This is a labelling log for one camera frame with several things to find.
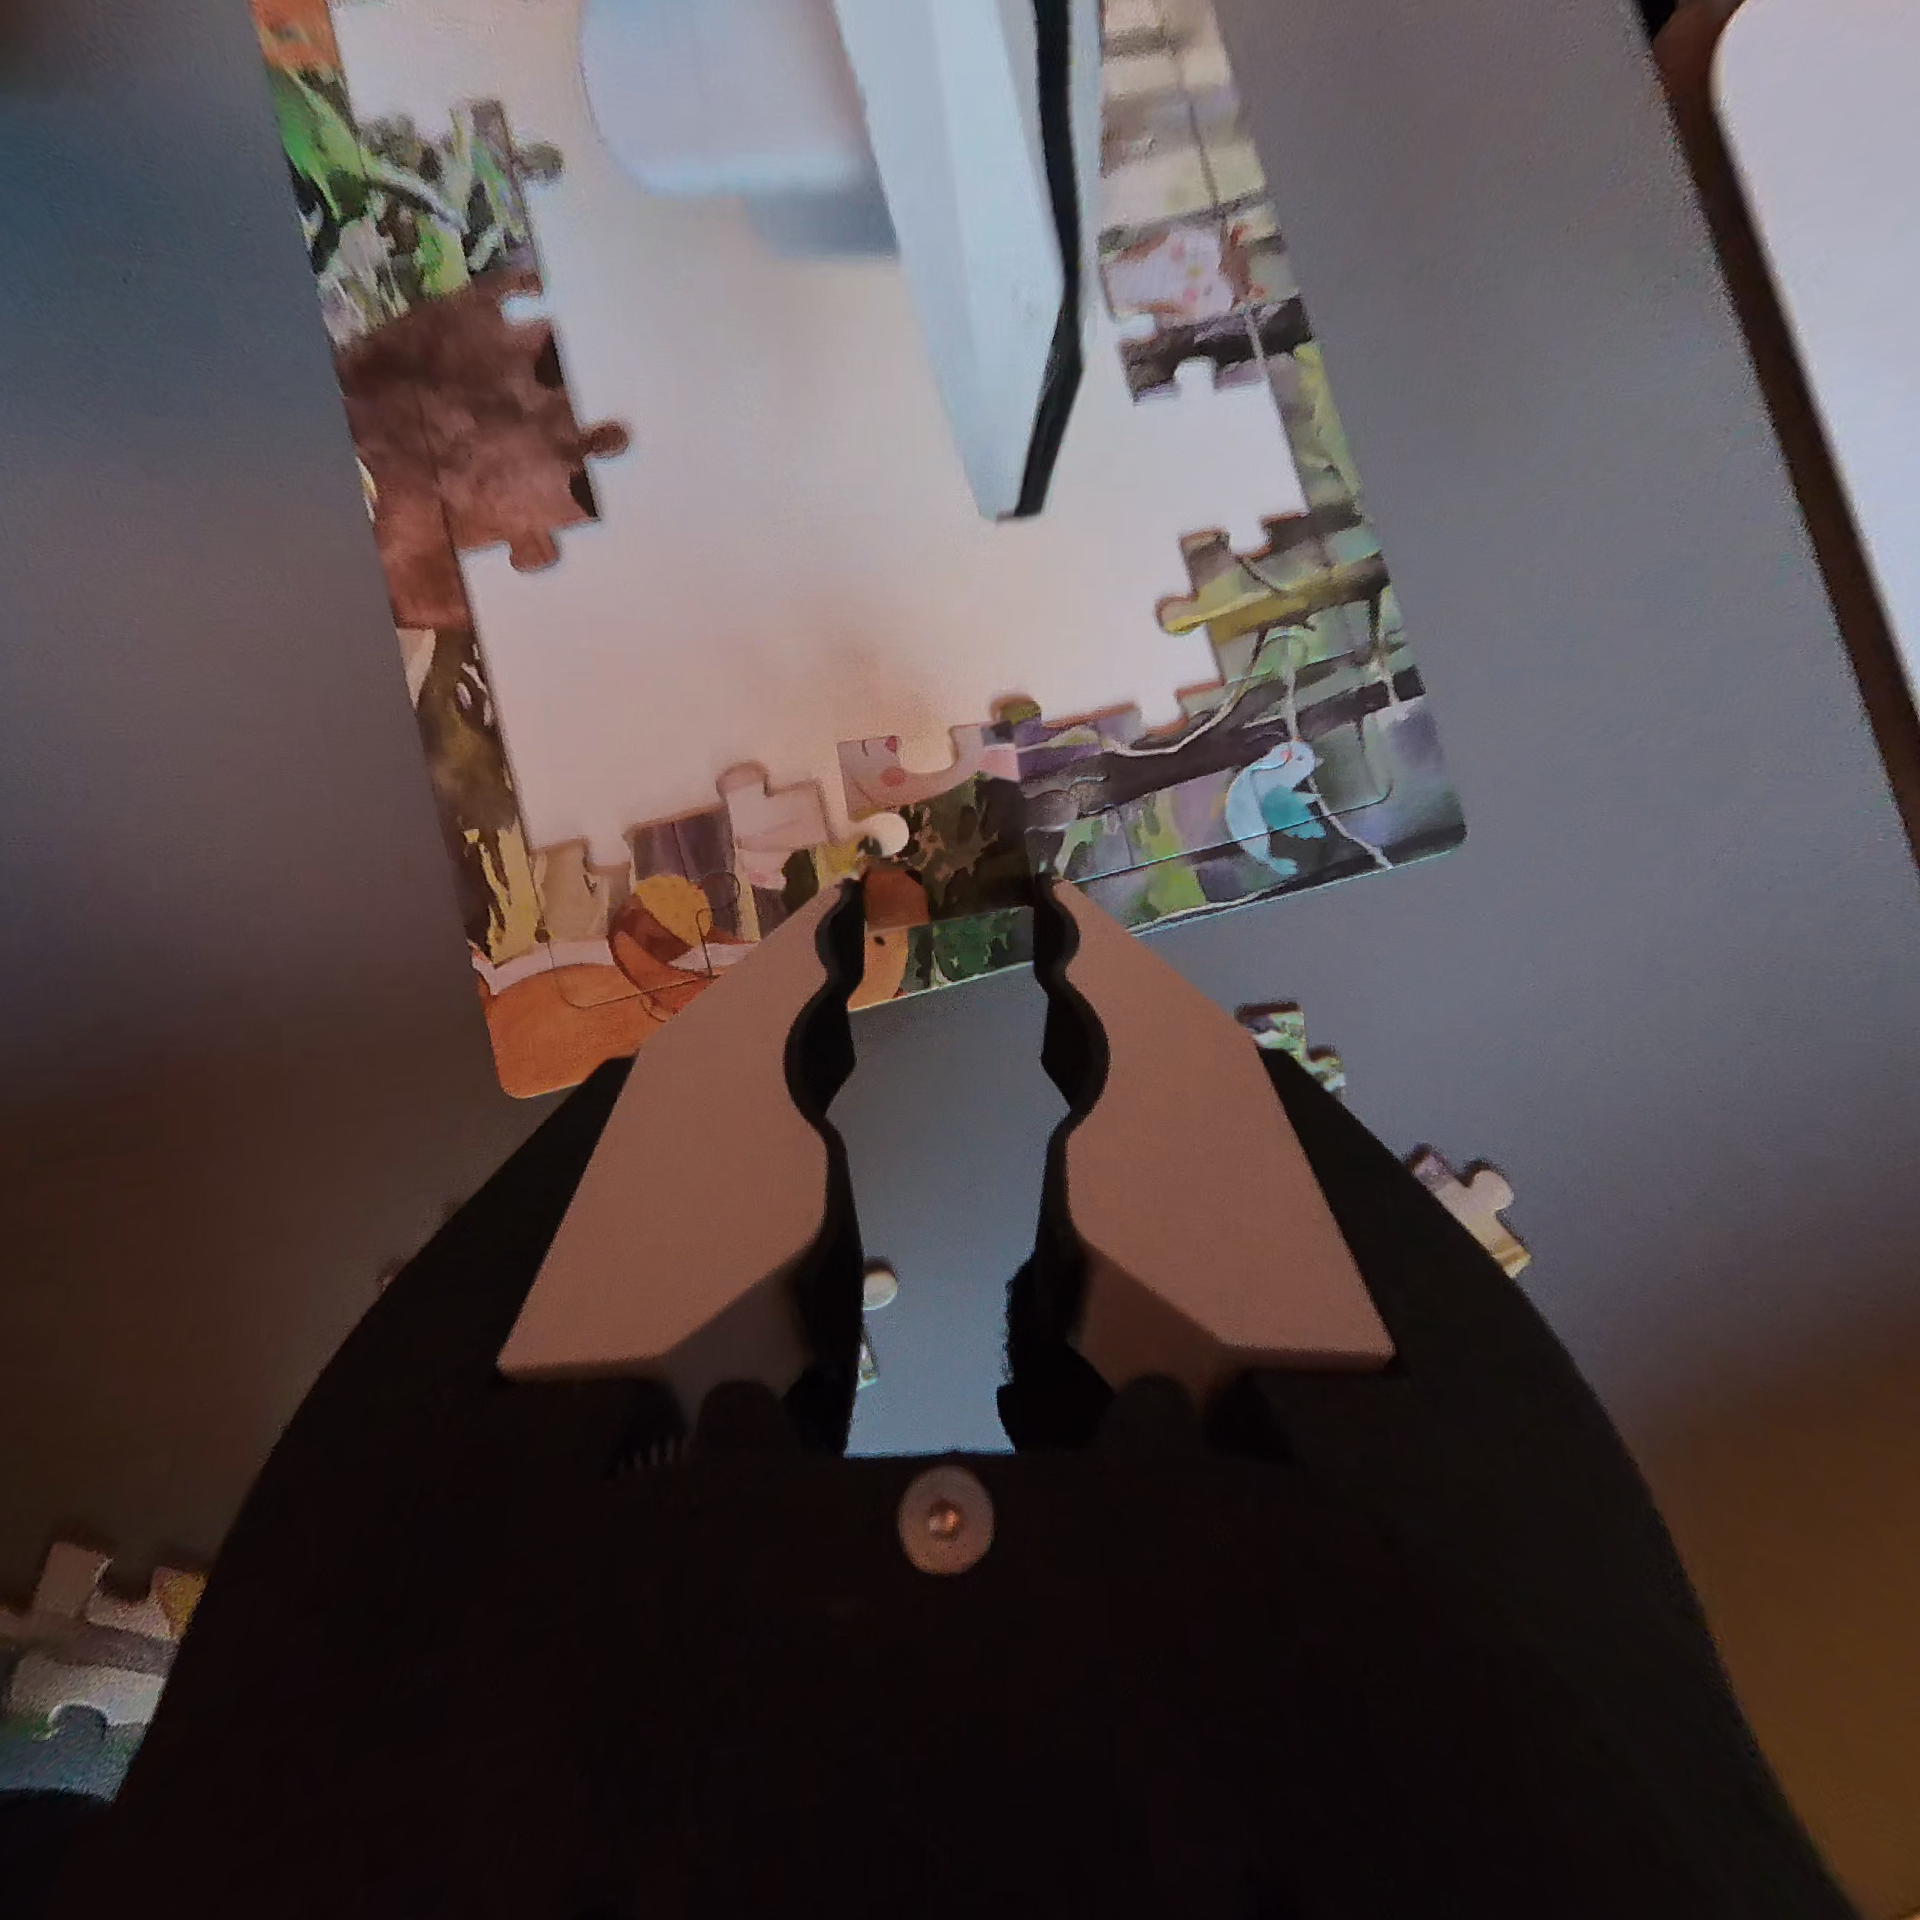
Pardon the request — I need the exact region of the partly assembled jigsaw puzzle board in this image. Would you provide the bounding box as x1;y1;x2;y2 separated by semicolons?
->
247;0;1471;1102

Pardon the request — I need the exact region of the white stand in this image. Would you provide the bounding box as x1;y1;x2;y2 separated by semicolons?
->
1711;0;1920;677

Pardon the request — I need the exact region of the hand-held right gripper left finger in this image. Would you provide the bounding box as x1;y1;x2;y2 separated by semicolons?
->
499;882;871;1412

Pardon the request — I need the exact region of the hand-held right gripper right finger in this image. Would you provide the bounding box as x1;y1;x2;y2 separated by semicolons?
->
1024;876;1399;1412

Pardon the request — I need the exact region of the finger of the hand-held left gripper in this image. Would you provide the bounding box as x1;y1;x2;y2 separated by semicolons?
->
583;0;1087;521

